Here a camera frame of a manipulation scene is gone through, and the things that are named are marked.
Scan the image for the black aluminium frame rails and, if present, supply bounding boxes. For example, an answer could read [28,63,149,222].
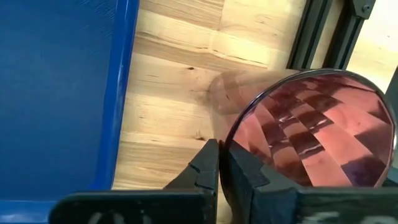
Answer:
[285,0,377,71]

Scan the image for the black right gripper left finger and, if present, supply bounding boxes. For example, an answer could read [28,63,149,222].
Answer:
[49,139,220,224]

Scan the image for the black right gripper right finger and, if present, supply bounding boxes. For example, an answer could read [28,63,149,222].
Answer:
[219,141,398,224]

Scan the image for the blue plastic tray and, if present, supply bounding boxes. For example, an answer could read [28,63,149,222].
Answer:
[0,0,141,224]

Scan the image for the red translucent plastic cup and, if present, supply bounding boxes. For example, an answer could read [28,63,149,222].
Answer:
[207,68,398,218]

